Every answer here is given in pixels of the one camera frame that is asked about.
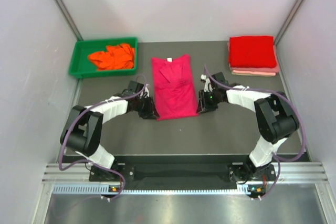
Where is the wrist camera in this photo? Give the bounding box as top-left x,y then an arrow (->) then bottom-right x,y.
201,74 -> 213,92
140,84 -> 150,99

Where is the folded peach t-shirt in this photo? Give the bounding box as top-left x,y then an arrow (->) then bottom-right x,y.
231,71 -> 276,77

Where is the slotted grey cable duct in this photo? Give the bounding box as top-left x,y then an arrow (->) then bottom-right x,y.
52,184 -> 262,195

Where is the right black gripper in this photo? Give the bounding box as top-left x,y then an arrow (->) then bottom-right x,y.
197,89 -> 220,113

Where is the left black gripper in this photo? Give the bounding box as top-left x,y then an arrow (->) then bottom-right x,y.
135,94 -> 160,120

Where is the aluminium frame rail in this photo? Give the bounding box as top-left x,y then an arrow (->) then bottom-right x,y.
41,163 -> 92,183

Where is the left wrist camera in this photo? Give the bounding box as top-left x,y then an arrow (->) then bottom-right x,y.
140,84 -> 150,99

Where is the orange t-shirt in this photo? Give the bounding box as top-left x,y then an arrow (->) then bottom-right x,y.
88,43 -> 135,71

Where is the magenta pink t-shirt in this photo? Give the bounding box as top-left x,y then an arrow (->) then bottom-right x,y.
151,55 -> 198,121

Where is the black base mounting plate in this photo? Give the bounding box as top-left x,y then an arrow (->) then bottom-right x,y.
89,155 -> 276,185

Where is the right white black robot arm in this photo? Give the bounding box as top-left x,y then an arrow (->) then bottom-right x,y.
197,72 -> 300,184

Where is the green plastic bin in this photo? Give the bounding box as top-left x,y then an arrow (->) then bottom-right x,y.
69,37 -> 138,79

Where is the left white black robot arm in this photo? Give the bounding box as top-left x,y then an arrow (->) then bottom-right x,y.
60,81 -> 160,180

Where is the folded red t-shirt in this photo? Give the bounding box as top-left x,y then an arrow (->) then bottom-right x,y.
228,36 -> 277,68

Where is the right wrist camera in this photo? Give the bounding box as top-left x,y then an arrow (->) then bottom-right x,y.
201,74 -> 213,92

